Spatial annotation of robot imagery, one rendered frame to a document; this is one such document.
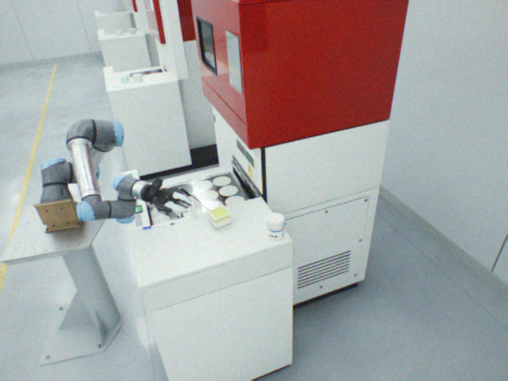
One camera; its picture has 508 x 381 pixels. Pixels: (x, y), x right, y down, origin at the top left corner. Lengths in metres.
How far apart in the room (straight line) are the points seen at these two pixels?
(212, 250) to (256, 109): 0.61
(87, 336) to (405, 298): 2.03
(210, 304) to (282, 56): 1.04
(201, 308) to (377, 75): 1.27
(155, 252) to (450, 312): 1.89
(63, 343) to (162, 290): 1.31
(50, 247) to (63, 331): 0.85
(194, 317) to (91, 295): 0.92
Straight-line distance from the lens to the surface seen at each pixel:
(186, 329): 1.68
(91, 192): 1.56
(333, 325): 2.47
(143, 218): 1.77
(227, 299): 1.62
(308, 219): 2.01
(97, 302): 2.45
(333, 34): 1.65
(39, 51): 9.75
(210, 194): 1.95
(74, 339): 2.69
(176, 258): 1.51
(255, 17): 1.49
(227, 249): 1.51
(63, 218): 2.08
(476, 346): 2.62
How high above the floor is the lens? 1.98
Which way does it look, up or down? 34 degrees down
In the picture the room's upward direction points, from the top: 4 degrees counter-clockwise
